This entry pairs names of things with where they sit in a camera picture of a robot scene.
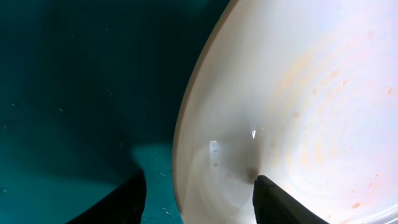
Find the white plate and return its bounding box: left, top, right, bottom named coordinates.
left=172, top=0, right=397, bottom=223

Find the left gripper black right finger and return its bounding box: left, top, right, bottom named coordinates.
left=252, top=175, right=328, bottom=224

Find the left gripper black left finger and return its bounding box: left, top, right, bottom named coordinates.
left=67, top=170, right=147, bottom=224

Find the teal plastic tray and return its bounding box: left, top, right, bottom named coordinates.
left=1, top=0, right=228, bottom=223

